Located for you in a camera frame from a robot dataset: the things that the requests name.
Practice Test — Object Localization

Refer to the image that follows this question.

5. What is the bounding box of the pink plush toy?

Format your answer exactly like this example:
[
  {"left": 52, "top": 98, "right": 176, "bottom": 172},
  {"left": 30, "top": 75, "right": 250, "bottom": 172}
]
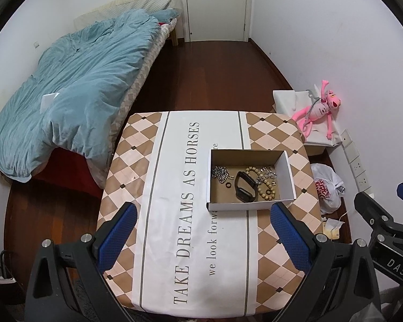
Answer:
[{"left": 292, "top": 80, "right": 343, "bottom": 141}]

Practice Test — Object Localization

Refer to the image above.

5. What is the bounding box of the cardboard box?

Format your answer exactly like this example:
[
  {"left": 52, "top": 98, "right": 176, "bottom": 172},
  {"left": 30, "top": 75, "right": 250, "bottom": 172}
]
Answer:
[{"left": 206, "top": 148, "right": 297, "bottom": 211}]

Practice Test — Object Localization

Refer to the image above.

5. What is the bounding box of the white door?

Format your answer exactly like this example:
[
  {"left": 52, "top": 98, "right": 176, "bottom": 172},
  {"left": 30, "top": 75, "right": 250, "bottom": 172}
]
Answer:
[{"left": 179, "top": 0, "right": 252, "bottom": 42}]

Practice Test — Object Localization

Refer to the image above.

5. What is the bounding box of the dark bag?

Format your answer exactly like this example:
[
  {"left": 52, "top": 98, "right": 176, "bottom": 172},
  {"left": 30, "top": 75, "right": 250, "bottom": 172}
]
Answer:
[{"left": 0, "top": 275, "right": 25, "bottom": 322}]

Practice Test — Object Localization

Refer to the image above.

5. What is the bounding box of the bed with checkered sheet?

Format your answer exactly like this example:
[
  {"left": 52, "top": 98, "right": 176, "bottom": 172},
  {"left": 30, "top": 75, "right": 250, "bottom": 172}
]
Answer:
[{"left": 0, "top": 0, "right": 183, "bottom": 198}]

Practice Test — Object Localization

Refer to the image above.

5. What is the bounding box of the wooden bead bracelet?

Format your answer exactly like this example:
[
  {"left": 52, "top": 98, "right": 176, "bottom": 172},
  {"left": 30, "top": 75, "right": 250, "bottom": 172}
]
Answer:
[{"left": 245, "top": 165, "right": 276, "bottom": 201}]

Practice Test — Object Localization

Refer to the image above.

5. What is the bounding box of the thin silver charm bracelet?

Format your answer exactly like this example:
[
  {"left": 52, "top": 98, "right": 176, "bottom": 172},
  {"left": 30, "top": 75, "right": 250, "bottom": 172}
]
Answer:
[{"left": 255, "top": 166, "right": 277, "bottom": 186}]

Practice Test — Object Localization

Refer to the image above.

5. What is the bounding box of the white printed plastic bag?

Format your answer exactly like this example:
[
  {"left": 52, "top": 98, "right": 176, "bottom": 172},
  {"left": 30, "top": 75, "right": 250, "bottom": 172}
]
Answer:
[{"left": 311, "top": 163, "right": 346, "bottom": 214}]

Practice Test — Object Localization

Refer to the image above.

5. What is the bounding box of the dotted grey pillow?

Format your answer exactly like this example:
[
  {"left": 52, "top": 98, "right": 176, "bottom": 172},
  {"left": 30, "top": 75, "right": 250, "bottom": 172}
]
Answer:
[{"left": 139, "top": 0, "right": 173, "bottom": 16}]

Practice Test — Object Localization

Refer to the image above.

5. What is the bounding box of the checkered printed tablecloth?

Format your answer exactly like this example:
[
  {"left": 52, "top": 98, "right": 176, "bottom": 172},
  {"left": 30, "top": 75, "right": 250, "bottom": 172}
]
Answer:
[{"left": 97, "top": 111, "right": 323, "bottom": 316}]

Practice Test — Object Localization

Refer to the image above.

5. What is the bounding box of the thick silver chain bracelet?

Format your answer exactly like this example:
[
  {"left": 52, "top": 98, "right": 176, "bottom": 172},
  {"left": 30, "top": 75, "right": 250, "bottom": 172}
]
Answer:
[{"left": 211, "top": 165, "right": 232, "bottom": 184}]

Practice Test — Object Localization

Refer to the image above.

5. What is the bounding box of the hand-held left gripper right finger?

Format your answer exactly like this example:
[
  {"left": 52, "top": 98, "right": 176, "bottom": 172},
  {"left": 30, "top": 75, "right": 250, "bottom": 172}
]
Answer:
[{"left": 270, "top": 202, "right": 381, "bottom": 322}]

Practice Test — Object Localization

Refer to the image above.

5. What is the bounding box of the blue duvet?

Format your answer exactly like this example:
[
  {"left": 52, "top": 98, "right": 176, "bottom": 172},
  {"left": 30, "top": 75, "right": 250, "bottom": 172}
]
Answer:
[{"left": 0, "top": 9, "right": 162, "bottom": 183}]

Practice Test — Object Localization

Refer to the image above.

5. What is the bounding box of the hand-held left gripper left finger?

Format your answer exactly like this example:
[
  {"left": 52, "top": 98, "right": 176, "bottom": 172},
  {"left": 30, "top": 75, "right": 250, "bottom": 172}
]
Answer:
[{"left": 24, "top": 202, "right": 138, "bottom": 322}]

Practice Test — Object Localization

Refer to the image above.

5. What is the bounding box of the cream quilted pad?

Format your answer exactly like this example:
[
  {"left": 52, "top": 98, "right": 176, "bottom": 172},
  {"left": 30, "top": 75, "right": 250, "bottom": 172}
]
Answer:
[{"left": 74, "top": 0, "right": 175, "bottom": 31}]

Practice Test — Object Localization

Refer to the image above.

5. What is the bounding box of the yellow tissue pack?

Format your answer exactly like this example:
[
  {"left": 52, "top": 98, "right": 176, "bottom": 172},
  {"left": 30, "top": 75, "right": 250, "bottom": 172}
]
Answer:
[{"left": 322, "top": 219, "right": 345, "bottom": 240}]

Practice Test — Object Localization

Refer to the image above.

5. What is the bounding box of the black smart band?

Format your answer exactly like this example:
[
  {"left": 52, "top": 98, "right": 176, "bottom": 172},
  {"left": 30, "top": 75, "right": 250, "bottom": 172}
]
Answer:
[{"left": 234, "top": 171, "right": 257, "bottom": 203}]

